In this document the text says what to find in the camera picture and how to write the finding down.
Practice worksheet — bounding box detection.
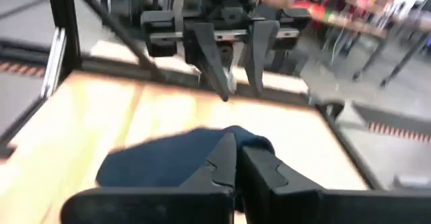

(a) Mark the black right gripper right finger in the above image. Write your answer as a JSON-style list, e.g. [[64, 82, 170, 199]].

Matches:
[[238, 145, 431, 224]]

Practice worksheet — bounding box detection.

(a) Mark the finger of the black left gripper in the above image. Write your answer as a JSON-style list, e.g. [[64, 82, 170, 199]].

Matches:
[[242, 19, 281, 98], [183, 22, 234, 103]]

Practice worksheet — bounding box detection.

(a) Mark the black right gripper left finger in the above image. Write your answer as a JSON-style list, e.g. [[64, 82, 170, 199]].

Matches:
[[60, 132, 236, 224]]

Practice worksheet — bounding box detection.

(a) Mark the navy blue towel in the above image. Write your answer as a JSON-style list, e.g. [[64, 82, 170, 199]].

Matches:
[[96, 125, 275, 188]]

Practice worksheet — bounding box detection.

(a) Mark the cluttered wooden work desk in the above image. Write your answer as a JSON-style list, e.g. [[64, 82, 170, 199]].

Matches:
[[262, 0, 431, 89]]

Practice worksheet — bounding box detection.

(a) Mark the black orange striped floor mat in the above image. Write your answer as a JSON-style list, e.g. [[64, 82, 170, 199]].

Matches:
[[0, 40, 48, 80], [352, 102, 431, 145]]

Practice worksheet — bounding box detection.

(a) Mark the black aluminium table frame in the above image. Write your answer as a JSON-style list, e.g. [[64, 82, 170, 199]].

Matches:
[[0, 0, 385, 191]]

